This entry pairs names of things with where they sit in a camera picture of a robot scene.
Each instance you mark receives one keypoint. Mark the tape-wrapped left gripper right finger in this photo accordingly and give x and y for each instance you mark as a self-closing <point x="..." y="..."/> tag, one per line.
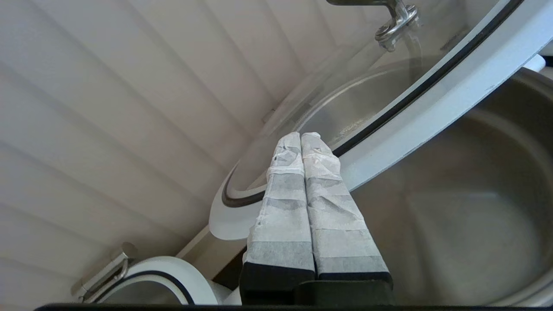
<point x="337" y="224"/>

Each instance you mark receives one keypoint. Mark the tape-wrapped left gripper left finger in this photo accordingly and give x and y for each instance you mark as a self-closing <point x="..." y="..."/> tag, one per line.
<point x="283" y="216"/>

